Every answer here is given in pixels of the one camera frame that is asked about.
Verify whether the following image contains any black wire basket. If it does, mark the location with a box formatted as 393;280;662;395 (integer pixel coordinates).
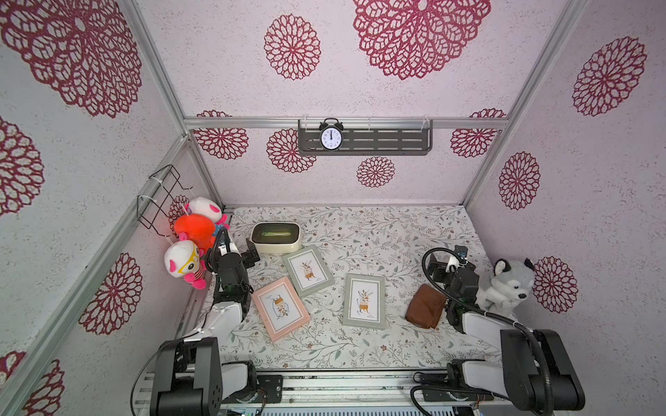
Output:
135;164;191;237

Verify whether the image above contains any red plush toy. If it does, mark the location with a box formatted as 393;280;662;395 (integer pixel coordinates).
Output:
173;213;229;251

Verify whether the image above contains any grey wall shelf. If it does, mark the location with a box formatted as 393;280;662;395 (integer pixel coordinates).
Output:
297;119;433;157

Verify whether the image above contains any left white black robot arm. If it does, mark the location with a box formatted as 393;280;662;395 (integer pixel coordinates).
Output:
149;230;259;415

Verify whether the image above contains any black alarm clock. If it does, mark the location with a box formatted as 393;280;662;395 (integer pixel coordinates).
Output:
319;117;344;151

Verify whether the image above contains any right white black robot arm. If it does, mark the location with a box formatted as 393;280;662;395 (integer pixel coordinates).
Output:
406;245;586;415

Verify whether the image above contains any brown cloth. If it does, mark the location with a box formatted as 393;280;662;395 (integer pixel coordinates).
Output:
405;284;447;329

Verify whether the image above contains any white pink plush top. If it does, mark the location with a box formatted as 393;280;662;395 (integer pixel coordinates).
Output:
185;197;227;226

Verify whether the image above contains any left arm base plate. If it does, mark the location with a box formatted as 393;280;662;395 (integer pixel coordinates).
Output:
225;374;284;405

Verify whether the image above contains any pink picture frame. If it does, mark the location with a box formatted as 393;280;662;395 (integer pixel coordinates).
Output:
251;277;310;343

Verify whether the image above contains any grey husky plush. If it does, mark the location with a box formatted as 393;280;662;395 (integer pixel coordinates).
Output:
475;258;535;317

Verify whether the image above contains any cream box with green lid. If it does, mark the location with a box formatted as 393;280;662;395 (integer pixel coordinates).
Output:
250;222;302;255

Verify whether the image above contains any white plush with yellow glasses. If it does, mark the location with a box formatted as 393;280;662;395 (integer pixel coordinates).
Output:
164;240;206;289

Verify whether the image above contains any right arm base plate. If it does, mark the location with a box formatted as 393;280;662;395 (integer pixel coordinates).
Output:
410;372;494;402

